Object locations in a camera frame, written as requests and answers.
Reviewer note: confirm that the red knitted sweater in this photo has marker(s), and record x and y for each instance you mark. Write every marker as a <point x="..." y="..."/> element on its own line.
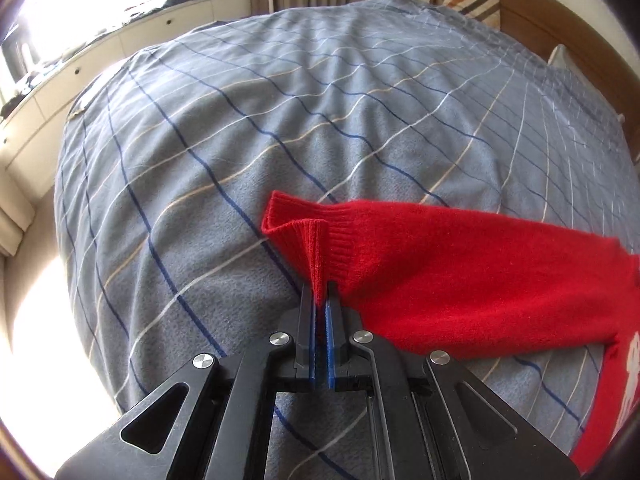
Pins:
<point x="450" y="270"/>

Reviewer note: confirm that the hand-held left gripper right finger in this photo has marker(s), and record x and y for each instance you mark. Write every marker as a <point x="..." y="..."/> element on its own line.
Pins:
<point x="330" y="345"/>

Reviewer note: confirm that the striped cushion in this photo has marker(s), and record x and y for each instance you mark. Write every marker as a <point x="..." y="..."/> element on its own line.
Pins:
<point x="472" y="5"/>

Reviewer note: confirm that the white window-side cabinet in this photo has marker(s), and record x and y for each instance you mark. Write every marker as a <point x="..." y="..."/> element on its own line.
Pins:
<point x="50" y="110"/>

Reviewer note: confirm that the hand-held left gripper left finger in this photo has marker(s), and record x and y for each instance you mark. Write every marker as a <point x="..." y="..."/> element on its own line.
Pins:
<point x="313" y="345"/>

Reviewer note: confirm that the grey pillow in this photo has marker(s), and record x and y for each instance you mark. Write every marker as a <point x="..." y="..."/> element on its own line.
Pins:
<point x="565" y="62"/>

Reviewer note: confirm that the brown wooden headboard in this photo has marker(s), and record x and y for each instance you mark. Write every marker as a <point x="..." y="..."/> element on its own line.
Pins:
<point x="530" y="10"/>

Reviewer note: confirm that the grey-blue checked bed blanket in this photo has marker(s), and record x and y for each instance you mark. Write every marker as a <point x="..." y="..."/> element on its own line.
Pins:
<point x="300" y="110"/>

